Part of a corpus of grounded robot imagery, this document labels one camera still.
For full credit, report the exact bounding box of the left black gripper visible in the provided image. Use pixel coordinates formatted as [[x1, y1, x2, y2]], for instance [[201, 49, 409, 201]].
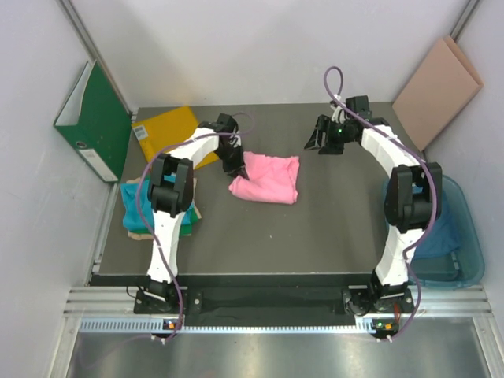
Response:
[[213, 143, 247, 183]]

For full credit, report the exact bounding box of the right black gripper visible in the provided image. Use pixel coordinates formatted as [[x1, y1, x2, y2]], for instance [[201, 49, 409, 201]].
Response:
[[304, 115, 353, 156]]

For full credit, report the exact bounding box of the pink t shirt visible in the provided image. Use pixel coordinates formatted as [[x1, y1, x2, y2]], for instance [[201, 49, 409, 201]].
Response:
[[228, 151, 300, 205]]

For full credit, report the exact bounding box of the green t shirt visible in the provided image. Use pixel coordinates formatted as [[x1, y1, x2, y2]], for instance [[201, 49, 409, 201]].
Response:
[[180, 207, 200, 236]]

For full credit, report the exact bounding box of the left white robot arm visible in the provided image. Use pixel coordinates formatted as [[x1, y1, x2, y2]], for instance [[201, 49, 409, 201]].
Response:
[[146, 113, 248, 284]]

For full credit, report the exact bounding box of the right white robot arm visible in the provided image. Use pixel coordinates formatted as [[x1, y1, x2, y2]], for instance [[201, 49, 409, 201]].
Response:
[[305, 96, 443, 312]]

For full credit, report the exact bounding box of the yellow padded envelope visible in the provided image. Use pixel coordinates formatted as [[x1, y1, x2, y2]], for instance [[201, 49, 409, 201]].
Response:
[[132, 106, 199, 161]]

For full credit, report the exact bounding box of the beige paper folder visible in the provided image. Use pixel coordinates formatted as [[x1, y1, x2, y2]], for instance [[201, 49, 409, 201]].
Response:
[[393, 36, 484, 151]]

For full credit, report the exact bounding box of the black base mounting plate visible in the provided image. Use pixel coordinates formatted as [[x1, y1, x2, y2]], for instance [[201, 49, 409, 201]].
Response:
[[134, 273, 413, 328]]

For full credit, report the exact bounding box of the blue t shirt in bin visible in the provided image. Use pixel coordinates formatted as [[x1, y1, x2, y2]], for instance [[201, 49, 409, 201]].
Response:
[[413, 208, 461, 260]]

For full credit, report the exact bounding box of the teal plastic bin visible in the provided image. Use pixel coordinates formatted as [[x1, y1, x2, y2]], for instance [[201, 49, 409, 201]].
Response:
[[382, 174, 486, 291]]

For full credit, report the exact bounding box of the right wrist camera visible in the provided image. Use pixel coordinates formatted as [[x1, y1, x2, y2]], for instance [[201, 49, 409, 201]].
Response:
[[330, 100, 347, 124]]

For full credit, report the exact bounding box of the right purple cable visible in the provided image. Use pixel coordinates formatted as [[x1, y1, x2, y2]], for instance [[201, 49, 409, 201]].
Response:
[[323, 65, 440, 342]]

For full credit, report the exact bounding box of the purple cable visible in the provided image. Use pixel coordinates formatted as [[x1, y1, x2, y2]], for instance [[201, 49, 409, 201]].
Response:
[[135, 112, 254, 342], [323, 65, 440, 342]]

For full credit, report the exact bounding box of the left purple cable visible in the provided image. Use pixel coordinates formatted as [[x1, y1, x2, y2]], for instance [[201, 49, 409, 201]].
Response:
[[135, 112, 254, 342]]

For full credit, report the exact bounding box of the green ring binder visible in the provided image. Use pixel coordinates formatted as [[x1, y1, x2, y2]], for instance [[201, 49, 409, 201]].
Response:
[[54, 61, 132, 183]]

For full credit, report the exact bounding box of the grey slotted cable duct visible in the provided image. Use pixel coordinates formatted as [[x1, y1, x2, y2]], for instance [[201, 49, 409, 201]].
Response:
[[80, 318, 394, 335]]

